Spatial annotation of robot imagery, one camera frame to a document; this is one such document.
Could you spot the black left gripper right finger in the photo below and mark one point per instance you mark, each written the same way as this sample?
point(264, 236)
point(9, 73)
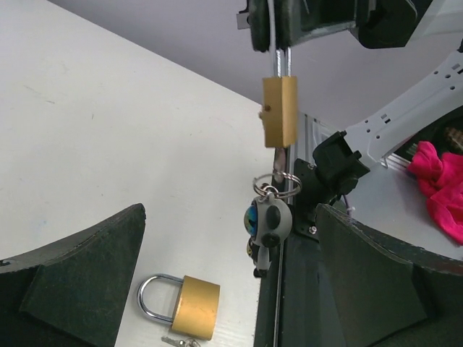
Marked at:
point(389, 292)

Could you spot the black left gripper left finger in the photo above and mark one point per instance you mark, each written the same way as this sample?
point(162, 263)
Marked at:
point(72, 292)

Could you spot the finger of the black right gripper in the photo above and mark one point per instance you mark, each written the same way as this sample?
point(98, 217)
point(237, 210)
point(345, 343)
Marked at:
point(259, 22)

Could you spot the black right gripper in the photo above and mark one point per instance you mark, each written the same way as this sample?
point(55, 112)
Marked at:
point(375, 24)

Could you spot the small brass padlock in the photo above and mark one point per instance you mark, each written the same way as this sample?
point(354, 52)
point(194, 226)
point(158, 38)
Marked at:
point(279, 112)

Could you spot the large brass padlock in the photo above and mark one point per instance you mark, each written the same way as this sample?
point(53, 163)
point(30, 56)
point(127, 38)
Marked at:
point(196, 308)

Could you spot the panda keychain charm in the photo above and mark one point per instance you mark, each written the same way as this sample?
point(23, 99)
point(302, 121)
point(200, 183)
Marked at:
point(268, 220)

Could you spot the silver key with ring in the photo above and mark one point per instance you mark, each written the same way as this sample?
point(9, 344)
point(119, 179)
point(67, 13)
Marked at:
point(190, 342)

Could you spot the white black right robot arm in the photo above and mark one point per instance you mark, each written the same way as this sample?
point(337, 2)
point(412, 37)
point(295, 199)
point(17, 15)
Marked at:
point(346, 156)

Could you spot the pink cloth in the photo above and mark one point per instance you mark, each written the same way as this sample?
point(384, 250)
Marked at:
point(439, 178)

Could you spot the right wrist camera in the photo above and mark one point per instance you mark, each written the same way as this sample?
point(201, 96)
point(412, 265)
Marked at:
point(243, 20)

